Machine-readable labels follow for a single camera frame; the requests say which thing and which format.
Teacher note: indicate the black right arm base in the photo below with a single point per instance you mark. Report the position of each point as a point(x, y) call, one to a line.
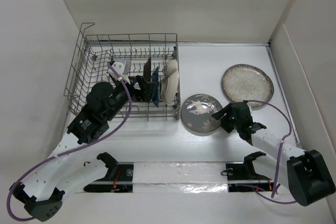
point(242, 177)

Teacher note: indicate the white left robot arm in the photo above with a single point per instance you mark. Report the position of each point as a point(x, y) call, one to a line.
point(43, 188)

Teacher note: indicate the grey wire dish rack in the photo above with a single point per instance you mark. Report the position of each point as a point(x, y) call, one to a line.
point(93, 52)

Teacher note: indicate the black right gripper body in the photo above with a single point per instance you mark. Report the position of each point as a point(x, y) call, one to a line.
point(235, 123)

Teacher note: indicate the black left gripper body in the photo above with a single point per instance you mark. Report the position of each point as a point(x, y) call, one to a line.
point(122, 98)

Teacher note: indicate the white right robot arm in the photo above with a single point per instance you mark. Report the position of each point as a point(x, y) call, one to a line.
point(304, 173)

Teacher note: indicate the speckled beige round plate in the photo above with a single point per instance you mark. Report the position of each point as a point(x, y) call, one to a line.
point(246, 82)

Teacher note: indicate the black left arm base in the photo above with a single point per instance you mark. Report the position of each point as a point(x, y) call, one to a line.
point(118, 178)

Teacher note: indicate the grey plate with gold tree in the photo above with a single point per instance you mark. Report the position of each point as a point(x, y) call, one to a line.
point(196, 114)

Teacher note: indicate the blue leaf-shaped dish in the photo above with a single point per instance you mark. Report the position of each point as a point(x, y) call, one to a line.
point(155, 79)

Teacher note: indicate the cream divided plate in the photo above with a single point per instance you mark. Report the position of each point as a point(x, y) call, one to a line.
point(169, 83)

